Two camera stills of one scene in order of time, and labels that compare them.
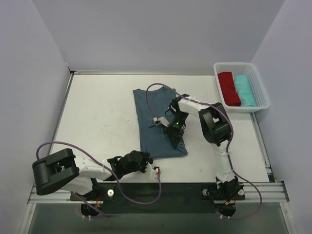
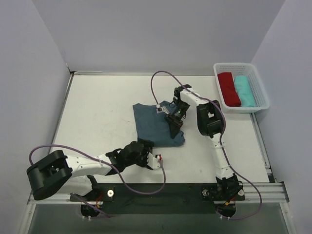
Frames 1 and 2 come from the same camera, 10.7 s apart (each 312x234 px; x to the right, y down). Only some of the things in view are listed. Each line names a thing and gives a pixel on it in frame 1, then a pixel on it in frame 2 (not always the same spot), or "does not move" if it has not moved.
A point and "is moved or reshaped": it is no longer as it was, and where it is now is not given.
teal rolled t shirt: x=243 y=86 does not move
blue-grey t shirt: x=155 y=141 is moved or reshaped
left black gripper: x=145 y=162 -> x=144 y=153
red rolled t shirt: x=231 y=96 does not move
